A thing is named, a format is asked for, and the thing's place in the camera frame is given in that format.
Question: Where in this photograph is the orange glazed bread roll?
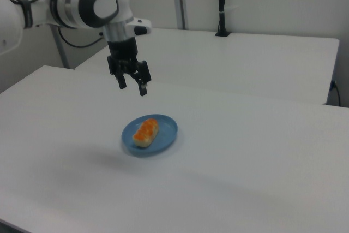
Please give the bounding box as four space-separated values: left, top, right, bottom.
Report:
132 118 160 148

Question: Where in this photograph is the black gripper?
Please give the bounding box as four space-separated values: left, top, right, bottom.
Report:
106 38 152 97

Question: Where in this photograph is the white adjacent table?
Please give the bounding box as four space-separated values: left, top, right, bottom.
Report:
74 27 340 106

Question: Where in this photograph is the black wall cable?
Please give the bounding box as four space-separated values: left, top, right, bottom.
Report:
330 80 342 107

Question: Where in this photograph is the black camera stand pole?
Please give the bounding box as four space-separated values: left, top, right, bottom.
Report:
214 0 232 38

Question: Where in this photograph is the blue oval plate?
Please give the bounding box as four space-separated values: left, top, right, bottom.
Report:
121 114 179 158

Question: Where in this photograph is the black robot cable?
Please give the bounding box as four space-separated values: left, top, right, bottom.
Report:
57 25 104 48

